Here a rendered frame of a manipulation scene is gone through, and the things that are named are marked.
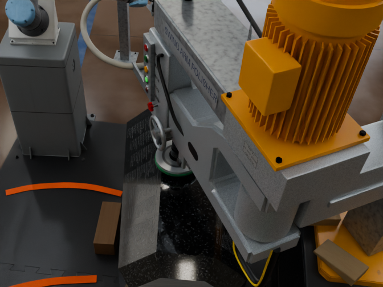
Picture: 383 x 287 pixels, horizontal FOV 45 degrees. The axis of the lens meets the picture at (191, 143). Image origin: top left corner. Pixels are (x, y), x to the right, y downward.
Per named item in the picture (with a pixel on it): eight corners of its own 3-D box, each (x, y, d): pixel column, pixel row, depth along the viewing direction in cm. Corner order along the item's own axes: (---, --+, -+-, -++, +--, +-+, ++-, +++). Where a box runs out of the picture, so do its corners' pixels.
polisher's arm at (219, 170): (292, 262, 165) (330, 172, 129) (235, 285, 157) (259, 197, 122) (202, 126, 209) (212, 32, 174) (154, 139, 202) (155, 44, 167)
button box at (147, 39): (156, 100, 194) (157, 42, 173) (150, 102, 193) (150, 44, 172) (149, 89, 199) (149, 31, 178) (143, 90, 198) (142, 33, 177)
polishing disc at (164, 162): (146, 154, 221) (146, 152, 220) (180, 134, 232) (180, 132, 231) (175, 181, 211) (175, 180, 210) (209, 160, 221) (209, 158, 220)
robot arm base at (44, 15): (16, 36, 272) (11, 33, 262) (15, 3, 270) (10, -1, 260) (49, 36, 273) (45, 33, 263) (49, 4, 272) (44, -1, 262)
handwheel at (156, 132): (183, 152, 189) (186, 126, 178) (161, 159, 185) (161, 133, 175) (169, 128, 198) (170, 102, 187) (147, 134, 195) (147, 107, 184)
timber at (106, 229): (104, 212, 297) (102, 201, 288) (122, 213, 297) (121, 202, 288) (94, 253, 276) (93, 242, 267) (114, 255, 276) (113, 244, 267)
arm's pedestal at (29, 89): (13, 160, 323) (-19, 61, 262) (30, 112, 358) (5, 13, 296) (85, 163, 326) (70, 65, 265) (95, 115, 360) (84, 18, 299)
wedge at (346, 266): (365, 273, 193) (369, 266, 189) (350, 286, 188) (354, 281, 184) (327, 240, 203) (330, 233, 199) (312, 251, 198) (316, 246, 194)
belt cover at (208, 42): (351, 192, 127) (372, 151, 115) (273, 221, 119) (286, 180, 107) (200, 15, 185) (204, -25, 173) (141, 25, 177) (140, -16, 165)
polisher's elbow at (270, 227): (272, 189, 163) (283, 151, 149) (301, 233, 151) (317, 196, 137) (223, 205, 157) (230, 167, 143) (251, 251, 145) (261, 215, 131)
